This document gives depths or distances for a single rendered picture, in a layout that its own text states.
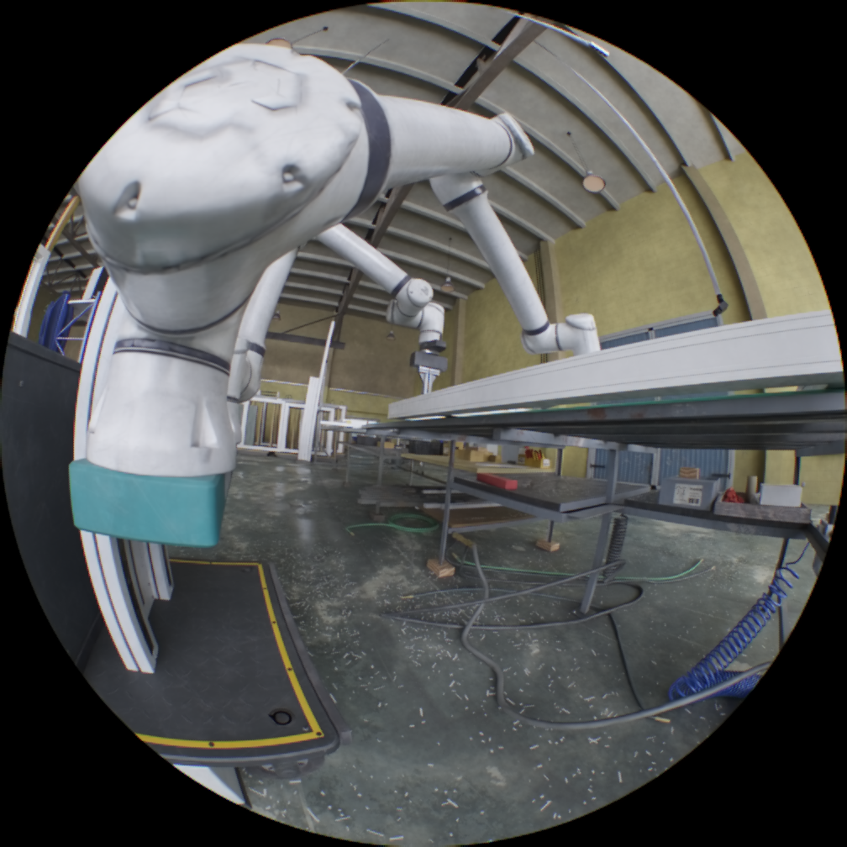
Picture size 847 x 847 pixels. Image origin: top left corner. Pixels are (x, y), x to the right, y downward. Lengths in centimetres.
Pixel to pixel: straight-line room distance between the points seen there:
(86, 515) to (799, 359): 70
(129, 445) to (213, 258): 17
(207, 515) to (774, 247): 868
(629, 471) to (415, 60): 1067
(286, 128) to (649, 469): 734
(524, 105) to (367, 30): 389
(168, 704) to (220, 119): 64
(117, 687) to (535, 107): 878
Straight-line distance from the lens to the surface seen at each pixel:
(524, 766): 89
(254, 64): 20
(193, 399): 29
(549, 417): 59
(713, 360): 42
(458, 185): 71
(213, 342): 30
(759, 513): 114
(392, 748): 87
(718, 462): 696
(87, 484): 30
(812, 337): 44
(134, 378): 29
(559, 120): 851
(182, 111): 16
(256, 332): 97
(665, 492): 123
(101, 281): 437
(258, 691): 58
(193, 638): 71
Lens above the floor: 77
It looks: 4 degrees up
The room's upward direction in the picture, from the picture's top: 5 degrees clockwise
